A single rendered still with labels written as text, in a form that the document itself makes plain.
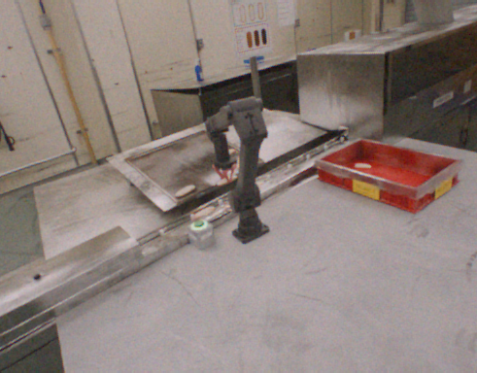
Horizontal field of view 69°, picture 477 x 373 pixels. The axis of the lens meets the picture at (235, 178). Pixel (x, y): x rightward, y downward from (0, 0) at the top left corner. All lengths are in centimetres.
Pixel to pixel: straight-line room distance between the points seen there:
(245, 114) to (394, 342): 66
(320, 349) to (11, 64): 446
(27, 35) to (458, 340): 470
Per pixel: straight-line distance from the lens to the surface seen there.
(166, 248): 127
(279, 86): 393
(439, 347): 97
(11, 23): 486
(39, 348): 129
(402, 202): 140
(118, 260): 121
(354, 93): 189
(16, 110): 485
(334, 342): 94
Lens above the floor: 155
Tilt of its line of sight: 25 degrees down
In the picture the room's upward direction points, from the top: 10 degrees counter-clockwise
